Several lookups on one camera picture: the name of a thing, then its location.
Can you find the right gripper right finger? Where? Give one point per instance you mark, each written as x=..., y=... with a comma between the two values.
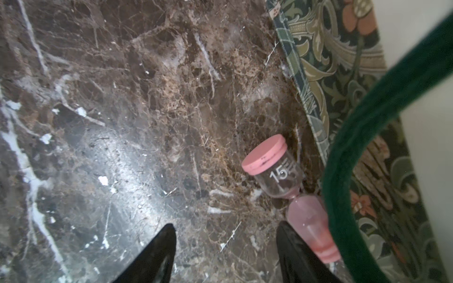
x=298, y=262

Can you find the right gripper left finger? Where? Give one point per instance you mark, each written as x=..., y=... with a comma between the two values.
x=155, y=263

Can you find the pink hourglass top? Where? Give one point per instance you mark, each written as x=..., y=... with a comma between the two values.
x=281, y=177

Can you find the cream canvas tote bag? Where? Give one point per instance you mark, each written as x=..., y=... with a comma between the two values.
x=357, y=66

